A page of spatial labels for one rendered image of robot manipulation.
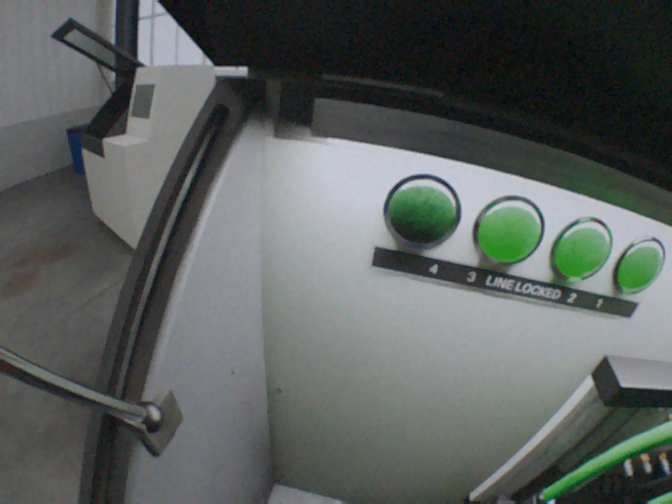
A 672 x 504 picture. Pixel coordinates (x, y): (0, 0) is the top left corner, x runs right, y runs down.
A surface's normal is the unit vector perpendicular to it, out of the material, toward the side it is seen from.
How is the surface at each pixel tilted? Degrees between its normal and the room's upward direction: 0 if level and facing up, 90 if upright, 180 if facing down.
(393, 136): 90
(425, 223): 92
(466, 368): 90
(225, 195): 90
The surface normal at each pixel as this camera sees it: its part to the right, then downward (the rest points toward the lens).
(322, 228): -0.21, 0.47
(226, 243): 0.97, 0.20
